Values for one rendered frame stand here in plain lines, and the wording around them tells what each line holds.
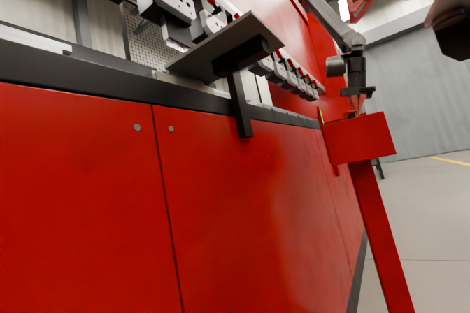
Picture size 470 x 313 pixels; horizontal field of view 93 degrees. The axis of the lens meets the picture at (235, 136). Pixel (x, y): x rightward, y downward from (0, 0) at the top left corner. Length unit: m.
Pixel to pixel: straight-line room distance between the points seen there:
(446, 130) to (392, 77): 2.03
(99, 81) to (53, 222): 0.17
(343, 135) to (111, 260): 0.60
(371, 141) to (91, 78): 0.65
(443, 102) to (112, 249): 8.38
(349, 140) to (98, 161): 0.60
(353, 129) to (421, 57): 7.97
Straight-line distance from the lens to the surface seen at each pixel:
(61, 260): 0.29
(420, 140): 8.27
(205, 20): 0.85
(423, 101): 8.37
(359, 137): 0.71
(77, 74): 0.33
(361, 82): 0.86
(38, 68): 0.32
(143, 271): 0.33
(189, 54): 0.57
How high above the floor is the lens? 0.70
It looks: 8 degrees up
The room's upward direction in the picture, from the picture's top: 12 degrees counter-clockwise
